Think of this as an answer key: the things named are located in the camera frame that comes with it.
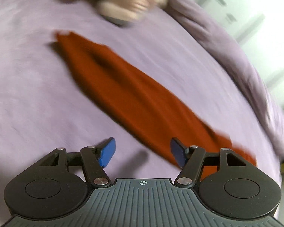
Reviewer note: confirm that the red knit garment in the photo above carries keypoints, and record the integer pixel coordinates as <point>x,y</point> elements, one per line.
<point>132,92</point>

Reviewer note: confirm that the purple rolled duvet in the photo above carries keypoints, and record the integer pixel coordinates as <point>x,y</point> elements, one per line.
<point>239,59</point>

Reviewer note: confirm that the pink plush toy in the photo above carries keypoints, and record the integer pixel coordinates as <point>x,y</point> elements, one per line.
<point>132,0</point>

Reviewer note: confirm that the white wardrobe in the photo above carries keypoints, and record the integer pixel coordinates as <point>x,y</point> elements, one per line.
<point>253,16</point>

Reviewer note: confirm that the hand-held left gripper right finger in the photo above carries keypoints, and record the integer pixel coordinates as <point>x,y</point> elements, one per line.
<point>178,151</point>

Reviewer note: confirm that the purple bed sheet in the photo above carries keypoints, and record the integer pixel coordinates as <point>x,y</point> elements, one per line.
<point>37,87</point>

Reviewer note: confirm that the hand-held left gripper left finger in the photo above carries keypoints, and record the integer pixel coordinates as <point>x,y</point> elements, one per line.
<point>108,151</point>

